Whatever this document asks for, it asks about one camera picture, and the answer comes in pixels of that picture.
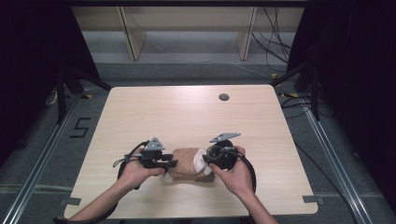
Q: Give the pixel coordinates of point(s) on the light wooden shelf unit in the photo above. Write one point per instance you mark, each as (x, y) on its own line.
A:
(186, 25)

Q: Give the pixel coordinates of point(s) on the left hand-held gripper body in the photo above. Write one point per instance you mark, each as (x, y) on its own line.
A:
(152, 154)

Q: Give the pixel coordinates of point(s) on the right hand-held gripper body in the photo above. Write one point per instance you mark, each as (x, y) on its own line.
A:
(222, 154)

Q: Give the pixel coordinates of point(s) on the black curtain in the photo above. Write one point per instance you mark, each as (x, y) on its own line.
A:
(31, 62)
(358, 77)

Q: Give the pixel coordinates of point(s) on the black tape floor mark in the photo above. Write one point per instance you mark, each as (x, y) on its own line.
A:
(80, 127)

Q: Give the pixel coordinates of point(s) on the brown and white sock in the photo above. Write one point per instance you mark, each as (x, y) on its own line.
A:
(185, 163)

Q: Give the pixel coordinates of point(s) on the person's right hand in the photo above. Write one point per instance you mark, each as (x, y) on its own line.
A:
(236, 179)

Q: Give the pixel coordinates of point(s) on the person's left hand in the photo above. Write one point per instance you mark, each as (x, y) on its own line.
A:
(138, 174)

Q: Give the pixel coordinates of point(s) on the grey metal floor rail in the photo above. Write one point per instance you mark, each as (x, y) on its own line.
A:
(40, 155)
(336, 155)

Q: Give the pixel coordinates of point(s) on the grey round table grommet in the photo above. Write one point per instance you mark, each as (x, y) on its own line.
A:
(224, 97)

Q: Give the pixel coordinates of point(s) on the black metal stand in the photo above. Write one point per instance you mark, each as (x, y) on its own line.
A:
(63, 93)
(314, 90)

